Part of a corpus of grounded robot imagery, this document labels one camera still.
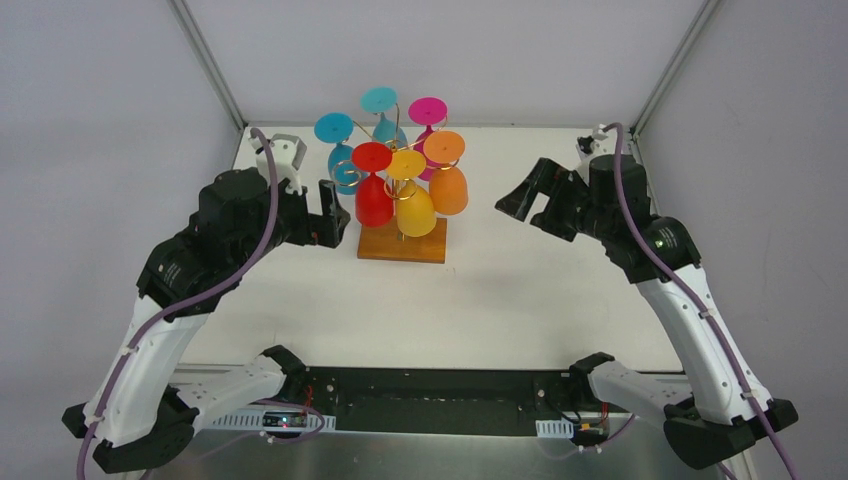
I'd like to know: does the orange wine glass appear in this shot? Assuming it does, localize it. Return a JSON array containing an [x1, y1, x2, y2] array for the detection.
[[424, 130, 469, 216]]

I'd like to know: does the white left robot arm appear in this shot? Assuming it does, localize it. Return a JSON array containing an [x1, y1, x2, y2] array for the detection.
[[62, 168, 350, 478]]

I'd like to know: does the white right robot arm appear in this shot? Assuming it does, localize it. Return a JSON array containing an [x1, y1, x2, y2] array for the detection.
[[495, 155, 798, 470]]

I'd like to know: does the red wine glass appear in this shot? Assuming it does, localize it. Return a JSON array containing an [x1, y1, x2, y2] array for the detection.
[[351, 141, 394, 228]]

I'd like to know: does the wooden rack base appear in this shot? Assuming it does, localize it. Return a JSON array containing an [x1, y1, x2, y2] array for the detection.
[[357, 218, 447, 264]]

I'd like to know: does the yellow wine glass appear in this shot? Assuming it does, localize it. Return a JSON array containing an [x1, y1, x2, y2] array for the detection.
[[386, 150, 437, 237]]

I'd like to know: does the blue wine glass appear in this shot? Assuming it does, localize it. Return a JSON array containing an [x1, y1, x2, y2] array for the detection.
[[313, 112, 361, 195]]

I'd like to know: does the teal wine glass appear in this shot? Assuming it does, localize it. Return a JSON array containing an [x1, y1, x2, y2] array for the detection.
[[360, 86, 408, 149]]

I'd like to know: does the magenta wine glass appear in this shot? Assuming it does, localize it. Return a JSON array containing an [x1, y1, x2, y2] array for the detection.
[[407, 96, 448, 182]]

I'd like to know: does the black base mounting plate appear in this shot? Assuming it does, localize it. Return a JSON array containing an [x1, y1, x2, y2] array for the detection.
[[273, 366, 620, 437]]

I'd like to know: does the left controller board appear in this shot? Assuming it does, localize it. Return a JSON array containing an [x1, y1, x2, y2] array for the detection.
[[262, 411, 308, 430]]

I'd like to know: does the controller board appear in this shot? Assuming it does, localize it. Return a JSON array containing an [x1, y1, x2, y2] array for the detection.
[[571, 424, 609, 447], [262, 411, 308, 430]]

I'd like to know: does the right controller board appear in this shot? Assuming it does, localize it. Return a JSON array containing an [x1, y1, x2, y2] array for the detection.
[[571, 424, 609, 447]]

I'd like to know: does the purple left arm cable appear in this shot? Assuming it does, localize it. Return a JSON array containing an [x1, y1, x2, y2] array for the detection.
[[76, 127, 327, 480]]

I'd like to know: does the gold wire rack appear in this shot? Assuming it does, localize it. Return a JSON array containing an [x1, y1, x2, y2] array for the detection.
[[314, 97, 469, 240]]

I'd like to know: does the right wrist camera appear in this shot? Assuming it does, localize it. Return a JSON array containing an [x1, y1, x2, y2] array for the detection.
[[576, 124, 617, 164]]

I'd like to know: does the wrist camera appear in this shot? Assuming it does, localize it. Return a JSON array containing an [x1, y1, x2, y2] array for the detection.
[[249, 133, 307, 195], [576, 124, 617, 164]]

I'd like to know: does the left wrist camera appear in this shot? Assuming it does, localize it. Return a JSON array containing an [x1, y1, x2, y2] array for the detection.
[[249, 133, 307, 195]]

